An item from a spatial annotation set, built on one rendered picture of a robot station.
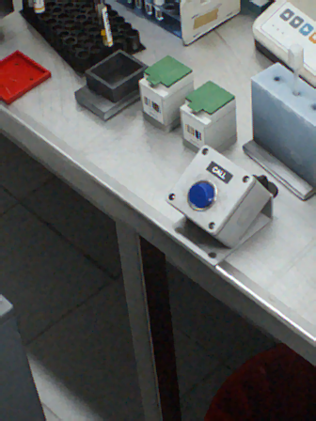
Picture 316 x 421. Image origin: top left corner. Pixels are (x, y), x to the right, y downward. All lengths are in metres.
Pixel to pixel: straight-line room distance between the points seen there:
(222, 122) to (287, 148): 0.08
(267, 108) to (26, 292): 1.17
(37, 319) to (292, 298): 1.18
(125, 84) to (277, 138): 0.20
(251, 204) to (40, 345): 1.12
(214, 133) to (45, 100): 0.23
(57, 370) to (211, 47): 0.94
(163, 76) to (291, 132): 0.16
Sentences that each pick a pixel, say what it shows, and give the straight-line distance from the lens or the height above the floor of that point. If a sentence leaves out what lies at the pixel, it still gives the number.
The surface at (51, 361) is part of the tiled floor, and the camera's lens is 2.21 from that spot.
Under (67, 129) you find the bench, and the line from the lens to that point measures 1.34.
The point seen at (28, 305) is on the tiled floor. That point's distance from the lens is 2.30.
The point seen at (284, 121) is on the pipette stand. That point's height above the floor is 0.95.
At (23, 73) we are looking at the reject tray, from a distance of 1.42.
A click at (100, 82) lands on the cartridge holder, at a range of 1.34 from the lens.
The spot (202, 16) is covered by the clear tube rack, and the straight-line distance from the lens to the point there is 1.43.
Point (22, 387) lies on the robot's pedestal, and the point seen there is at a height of 0.74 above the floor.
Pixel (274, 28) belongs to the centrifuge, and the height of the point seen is 0.92.
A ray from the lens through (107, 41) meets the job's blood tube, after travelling 1.40.
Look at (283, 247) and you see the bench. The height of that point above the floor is 0.88.
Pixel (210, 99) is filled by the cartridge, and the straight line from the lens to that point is 1.26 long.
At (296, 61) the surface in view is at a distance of 1.18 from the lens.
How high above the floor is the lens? 1.78
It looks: 47 degrees down
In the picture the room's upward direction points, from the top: 6 degrees counter-clockwise
